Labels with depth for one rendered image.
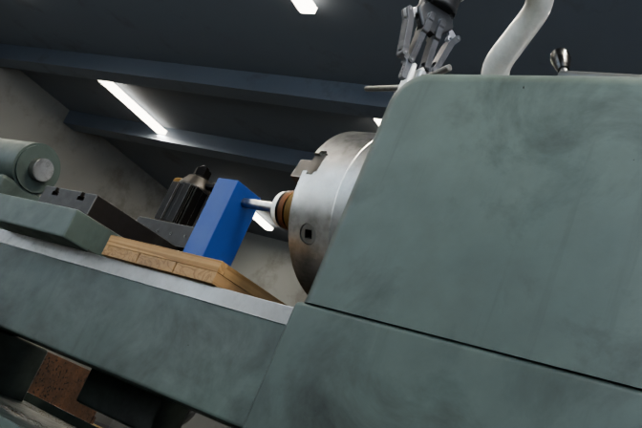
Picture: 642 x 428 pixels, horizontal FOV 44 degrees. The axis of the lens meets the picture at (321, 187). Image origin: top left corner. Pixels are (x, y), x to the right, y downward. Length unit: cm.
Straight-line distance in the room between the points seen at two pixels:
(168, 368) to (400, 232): 45
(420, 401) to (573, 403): 18
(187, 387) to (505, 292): 53
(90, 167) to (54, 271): 943
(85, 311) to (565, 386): 89
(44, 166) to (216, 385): 110
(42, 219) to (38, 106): 881
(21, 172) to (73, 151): 864
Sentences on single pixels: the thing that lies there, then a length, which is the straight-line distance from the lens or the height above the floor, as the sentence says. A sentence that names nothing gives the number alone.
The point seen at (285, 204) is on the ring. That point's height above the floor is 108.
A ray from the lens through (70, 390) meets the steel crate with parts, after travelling 502.
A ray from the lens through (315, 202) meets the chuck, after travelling 127.
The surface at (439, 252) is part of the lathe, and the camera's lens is 103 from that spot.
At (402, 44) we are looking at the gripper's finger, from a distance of 153.
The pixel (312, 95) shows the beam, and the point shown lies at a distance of 656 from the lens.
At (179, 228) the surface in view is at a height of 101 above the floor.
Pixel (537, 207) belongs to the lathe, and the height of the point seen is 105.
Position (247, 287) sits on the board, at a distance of 135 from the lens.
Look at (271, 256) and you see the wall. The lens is 1195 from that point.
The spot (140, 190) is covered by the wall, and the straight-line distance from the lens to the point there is 1172.
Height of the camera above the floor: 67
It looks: 18 degrees up
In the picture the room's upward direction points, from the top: 24 degrees clockwise
